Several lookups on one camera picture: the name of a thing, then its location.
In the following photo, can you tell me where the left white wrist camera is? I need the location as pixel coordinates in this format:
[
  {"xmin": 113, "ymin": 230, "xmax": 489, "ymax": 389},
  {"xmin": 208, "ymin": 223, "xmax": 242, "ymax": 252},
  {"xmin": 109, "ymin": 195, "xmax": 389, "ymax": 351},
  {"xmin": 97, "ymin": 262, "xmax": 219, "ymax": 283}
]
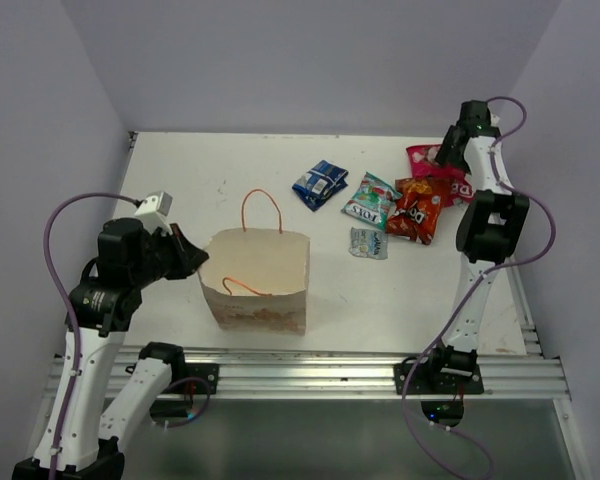
[{"xmin": 134, "ymin": 191, "xmax": 173, "ymax": 235}]

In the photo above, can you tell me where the blue snack packet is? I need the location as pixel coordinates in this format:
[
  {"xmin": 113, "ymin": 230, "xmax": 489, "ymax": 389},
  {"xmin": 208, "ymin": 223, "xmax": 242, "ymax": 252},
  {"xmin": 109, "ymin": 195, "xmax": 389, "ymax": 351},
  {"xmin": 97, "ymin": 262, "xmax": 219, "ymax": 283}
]
[{"xmin": 292, "ymin": 160, "xmax": 349, "ymax": 212}]

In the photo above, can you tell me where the green Fox's candy bag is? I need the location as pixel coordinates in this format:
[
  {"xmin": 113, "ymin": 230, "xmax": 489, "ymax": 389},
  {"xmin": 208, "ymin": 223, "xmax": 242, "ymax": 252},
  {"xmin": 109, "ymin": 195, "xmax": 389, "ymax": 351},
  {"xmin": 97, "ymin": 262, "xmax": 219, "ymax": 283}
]
[{"xmin": 341, "ymin": 172, "xmax": 402, "ymax": 231}]

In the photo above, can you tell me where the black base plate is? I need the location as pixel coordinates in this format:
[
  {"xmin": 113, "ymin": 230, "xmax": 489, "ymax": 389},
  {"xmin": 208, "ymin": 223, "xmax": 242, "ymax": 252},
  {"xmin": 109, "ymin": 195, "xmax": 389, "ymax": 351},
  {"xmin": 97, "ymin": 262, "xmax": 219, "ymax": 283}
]
[
  {"xmin": 166, "ymin": 363, "xmax": 220, "ymax": 396},
  {"xmin": 393, "ymin": 356, "xmax": 485, "ymax": 395}
]

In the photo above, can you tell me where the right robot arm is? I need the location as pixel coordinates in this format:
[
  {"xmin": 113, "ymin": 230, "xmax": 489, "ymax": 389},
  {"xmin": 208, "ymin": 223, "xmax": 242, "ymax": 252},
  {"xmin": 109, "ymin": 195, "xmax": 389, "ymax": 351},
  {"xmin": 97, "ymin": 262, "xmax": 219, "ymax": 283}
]
[{"xmin": 414, "ymin": 100, "xmax": 530, "ymax": 394}]

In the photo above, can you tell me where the pink snack bag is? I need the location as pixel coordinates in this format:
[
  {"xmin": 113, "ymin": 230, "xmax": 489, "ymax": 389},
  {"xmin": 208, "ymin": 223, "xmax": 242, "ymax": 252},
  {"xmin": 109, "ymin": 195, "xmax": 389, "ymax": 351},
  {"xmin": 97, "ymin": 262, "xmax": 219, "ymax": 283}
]
[{"xmin": 406, "ymin": 145, "xmax": 474, "ymax": 207}]

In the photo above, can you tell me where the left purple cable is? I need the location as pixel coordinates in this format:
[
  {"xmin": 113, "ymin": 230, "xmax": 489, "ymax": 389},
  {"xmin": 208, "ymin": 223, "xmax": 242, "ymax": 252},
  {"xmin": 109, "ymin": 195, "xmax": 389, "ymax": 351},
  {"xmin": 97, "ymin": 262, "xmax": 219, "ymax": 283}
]
[{"xmin": 45, "ymin": 192, "xmax": 144, "ymax": 480}]

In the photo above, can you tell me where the small silver snack packet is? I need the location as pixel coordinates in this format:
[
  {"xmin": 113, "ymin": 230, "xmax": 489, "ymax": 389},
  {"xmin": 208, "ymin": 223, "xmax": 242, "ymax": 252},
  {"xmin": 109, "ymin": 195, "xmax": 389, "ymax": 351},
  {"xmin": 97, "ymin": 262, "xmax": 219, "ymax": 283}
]
[{"xmin": 348, "ymin": 228, "xmax": 388, "ymax": 260}]

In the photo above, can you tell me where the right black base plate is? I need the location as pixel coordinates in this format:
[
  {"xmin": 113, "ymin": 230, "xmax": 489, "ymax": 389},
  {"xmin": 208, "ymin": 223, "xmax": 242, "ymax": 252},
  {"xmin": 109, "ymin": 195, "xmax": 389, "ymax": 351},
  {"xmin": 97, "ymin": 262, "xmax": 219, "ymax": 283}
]
[{"xmin": 393, "ymin": 356, "xmax": 485, "ymax": 395}]

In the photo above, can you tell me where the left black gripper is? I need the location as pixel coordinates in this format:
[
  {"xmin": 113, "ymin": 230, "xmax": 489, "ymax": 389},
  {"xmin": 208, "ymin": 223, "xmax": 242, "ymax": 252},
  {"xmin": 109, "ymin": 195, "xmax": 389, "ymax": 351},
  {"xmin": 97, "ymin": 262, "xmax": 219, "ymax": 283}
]
[{"xmin": 130, "ymin": 221, "xmax": 209, "ymax": 287}]

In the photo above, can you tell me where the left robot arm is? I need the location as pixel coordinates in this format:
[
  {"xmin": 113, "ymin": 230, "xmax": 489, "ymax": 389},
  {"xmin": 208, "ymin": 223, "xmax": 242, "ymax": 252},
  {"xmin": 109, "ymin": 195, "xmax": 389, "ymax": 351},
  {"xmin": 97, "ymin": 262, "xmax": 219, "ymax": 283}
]
[{"xmin": 12, "ymin": 218, "xmax": 209, "ymax": 479}]

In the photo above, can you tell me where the aluminium mounting rail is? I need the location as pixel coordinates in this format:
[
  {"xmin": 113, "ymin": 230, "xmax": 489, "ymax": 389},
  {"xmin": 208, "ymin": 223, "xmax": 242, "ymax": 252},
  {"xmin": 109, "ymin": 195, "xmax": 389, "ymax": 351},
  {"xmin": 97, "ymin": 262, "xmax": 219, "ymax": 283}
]
[{"xmin": 185, "ymin": 325, "xmax": 569, "ymax": 400}]

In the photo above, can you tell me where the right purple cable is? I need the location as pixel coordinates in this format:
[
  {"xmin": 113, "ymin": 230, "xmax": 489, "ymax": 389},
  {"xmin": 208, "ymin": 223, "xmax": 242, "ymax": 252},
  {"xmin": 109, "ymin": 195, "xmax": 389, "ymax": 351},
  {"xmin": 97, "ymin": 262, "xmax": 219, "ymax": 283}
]
[{"xmin": 400, "ymin": 95, "xmax": 560, "ymax": 480}]

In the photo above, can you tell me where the orange Doritos chip bag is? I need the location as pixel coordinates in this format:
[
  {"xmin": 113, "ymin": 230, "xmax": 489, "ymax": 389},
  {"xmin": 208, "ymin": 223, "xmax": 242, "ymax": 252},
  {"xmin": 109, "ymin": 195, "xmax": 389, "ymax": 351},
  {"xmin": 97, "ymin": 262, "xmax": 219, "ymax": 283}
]
[{"xmin": 385, "ymin": 177, "xmax": 451, "ymax": 245}]

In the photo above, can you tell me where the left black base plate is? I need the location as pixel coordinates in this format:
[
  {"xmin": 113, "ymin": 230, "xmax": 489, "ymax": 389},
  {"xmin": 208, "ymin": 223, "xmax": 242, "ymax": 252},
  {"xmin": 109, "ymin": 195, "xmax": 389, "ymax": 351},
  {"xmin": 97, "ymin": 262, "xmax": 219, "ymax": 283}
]
[{"xmin": 166, "ymin": 363, "xmax": 220, "ymax": 396}]

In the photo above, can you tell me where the purple cable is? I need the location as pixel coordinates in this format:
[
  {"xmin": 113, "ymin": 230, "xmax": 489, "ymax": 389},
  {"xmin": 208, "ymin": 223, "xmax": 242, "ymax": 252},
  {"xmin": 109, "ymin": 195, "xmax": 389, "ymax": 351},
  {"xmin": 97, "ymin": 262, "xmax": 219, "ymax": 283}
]
[
  {"xmin": 400, "ymin": 95, "xmax": 560, "ymax": 480},
  {"xmin": 45, "ymin": 192, "xmax": 144, "ymax": 480}
]

